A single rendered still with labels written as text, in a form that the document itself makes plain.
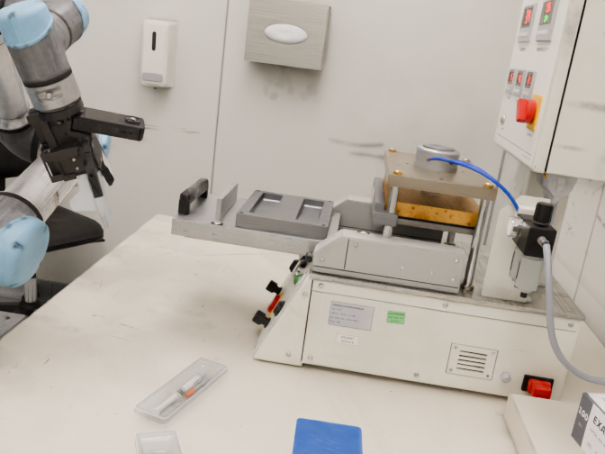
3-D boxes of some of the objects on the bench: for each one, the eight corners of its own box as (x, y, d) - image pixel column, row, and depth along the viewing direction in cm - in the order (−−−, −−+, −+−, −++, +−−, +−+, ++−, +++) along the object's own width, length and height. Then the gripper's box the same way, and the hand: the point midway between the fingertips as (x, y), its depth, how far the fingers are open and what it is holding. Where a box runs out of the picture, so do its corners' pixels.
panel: (276, 293, 144) (321, 226, 139) (254, 353, 115) (309, 272, 110) (269, 288, 144) (313, 221, 139) (244, 347, 115) (299, 266, 110)
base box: (514, 329, 143) (531, 256, 138) (563, 422, 107) (589, 329, 102) (278, 291, 146) (287, 219, 142) (248, 370, 110) (259, 276, 106)
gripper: (35, 89, 109) (77, 187, 120) (17, 137, 93) (67, 246, 104) (85, 77, 110) (122, 177, 121) (76, 122, 94) (120, 232, 105)
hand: (113, 205), depth 113 cm, fingers open, 14 cm apart
